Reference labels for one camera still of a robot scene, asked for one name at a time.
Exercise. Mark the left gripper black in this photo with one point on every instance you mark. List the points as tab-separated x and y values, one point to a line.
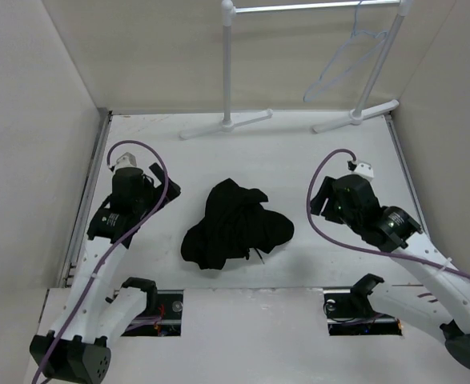
174	192

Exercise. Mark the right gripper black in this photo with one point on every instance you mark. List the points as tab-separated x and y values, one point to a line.
319	201

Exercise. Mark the black trousers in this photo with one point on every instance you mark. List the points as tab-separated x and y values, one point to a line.
234	223

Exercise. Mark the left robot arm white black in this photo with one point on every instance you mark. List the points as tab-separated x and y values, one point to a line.
77	347

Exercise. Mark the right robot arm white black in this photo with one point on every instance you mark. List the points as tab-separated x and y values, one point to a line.
443	309

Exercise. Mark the white garment rack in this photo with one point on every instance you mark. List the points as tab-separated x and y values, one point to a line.
354	117

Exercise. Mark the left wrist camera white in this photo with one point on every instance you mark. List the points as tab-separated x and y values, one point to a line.
127	160

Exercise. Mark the light blue wire hanger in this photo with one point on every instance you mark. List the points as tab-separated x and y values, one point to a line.
324	83

